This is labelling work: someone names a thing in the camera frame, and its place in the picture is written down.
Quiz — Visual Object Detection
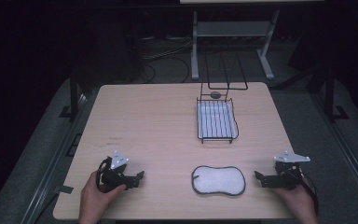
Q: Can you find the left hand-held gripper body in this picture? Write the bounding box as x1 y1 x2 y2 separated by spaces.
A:
95 150 131 193

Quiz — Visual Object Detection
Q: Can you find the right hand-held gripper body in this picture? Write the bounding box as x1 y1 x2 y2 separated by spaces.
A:
271 150 311 191

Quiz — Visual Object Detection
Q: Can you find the person's left hand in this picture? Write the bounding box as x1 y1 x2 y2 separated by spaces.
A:
78 170 127 219

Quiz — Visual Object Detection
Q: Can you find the person's right hand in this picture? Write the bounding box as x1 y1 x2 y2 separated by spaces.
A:
273 176 320 219

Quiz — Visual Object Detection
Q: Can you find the white sponge with dark edge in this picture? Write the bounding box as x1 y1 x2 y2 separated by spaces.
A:
191 164 247 197

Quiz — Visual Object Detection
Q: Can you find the grey tape piece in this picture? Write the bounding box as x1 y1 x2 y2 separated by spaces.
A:
53 185 75 195

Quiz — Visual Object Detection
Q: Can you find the white plastic tray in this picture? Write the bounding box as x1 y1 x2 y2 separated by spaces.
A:
197 100 236 140

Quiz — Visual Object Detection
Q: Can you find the white metal stand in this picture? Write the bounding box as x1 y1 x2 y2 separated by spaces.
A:
190 9 281 81

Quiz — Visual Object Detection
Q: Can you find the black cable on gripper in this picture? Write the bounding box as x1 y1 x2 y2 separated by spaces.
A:
300 175 320 217

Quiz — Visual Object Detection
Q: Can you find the black wire rack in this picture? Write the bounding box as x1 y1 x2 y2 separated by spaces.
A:
196 50 249 145

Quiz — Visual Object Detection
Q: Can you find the black frame post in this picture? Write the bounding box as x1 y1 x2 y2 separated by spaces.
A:
324 65 351 123

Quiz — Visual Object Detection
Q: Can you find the bundle of floor cables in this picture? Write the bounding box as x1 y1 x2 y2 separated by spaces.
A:
140 36 198 84

